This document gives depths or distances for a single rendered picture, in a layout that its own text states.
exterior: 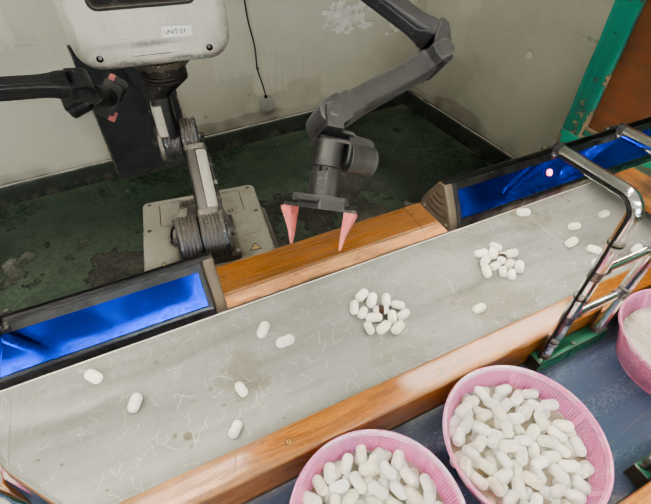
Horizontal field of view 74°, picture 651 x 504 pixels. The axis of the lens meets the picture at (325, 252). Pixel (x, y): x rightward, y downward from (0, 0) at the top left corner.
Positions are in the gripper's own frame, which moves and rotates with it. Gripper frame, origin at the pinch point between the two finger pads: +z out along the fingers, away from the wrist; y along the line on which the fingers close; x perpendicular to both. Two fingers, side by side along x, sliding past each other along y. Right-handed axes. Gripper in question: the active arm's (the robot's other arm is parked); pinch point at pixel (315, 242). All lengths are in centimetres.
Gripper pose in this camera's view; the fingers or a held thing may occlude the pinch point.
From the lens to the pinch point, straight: 84.2
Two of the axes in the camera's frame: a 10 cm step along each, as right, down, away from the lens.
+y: -9.8, -1.5, 1.5
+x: -1.6, 0.7, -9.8
